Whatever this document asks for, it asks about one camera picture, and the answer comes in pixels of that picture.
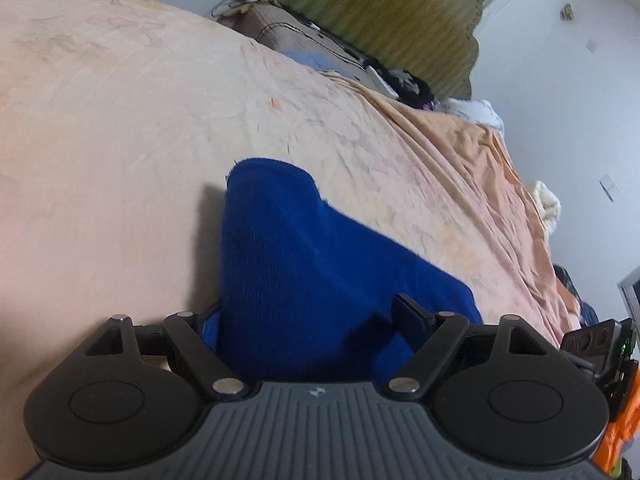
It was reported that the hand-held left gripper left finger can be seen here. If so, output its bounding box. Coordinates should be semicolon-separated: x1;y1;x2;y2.
75;310;251;401

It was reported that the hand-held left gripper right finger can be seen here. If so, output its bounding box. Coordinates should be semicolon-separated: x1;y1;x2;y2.
387;292;557;401

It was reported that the blue knit sweater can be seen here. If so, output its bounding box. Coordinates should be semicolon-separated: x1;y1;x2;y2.
197;157;485;387

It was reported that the dark clothes pile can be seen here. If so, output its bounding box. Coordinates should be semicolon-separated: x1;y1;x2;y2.
379;66;437;112

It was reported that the dark cloth heap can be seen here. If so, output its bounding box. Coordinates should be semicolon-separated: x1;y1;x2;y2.
552;264;602;333

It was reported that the cream fluffy cloth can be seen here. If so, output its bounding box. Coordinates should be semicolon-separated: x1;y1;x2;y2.
531;180;562;237

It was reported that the white cloth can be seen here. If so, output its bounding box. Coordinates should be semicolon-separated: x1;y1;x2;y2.
439;97;506;137

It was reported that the pink floral blanket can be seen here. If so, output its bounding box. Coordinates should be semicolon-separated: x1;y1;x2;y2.
0;0;583;480

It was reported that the white remote control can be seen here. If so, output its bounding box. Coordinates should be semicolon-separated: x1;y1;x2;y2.
364;64;400;100

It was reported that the green striped headboard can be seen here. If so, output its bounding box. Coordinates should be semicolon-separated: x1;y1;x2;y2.
164;0;484;102

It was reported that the white wall switch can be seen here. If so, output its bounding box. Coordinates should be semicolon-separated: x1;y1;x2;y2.
599;174;621;204

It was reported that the black cable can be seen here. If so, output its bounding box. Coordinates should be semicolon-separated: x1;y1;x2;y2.
210;0;261;18

